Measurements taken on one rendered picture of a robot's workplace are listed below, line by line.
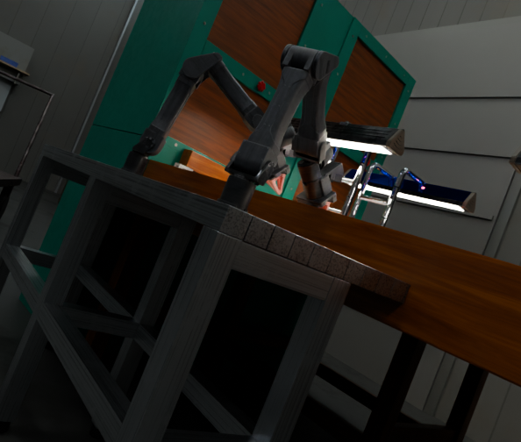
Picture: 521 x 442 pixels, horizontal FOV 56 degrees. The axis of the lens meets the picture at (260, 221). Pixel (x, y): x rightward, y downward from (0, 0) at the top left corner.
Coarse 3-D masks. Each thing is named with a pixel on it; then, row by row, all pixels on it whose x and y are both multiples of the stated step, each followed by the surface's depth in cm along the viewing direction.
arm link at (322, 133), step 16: (288, 48) 110; (320, 64) 108; (336, 64) 116; (320, 80) 111; (304, 96) 120; (320, 96) 119; (304, 112) 123; (320, 112) 123; (304, 128) 125; (320, 128) 125; (304, 144) 128; (320, 144) 128
